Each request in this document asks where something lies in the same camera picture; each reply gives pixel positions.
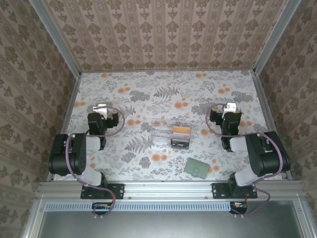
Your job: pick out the orange credit card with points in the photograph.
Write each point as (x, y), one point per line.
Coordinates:
(182, 130)

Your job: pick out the white pink credit card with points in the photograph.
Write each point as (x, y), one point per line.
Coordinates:
(178, 136)

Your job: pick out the clear plastic card box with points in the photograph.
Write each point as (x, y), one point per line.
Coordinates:
(161, 138)

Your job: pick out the green leather card holder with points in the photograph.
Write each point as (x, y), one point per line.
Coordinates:
(195, 166)

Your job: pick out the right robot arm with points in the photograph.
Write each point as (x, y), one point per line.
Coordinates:
(267, 153)

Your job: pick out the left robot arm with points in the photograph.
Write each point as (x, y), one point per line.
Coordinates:
(62, 153)

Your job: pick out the grey metal panel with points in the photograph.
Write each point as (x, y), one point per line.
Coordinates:
(168, 225)

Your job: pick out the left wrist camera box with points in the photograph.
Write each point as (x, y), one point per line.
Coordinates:
(100, 107)

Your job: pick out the aluminium side rail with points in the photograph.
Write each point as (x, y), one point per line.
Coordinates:
(65, 124)
(267, 111)

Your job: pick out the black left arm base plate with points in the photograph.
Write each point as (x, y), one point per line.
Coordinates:
(116, 191)

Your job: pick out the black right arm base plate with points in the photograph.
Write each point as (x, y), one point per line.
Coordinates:
(219, 191)

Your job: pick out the aluminium frame post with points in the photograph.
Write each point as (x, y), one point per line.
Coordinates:
(58, 37)
(275, 37)

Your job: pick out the long aluminium table rail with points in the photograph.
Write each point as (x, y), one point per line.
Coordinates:
(168, 189)

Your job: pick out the aluminium lower frame rail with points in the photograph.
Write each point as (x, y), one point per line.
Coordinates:
(33, 220)
(302, 220)

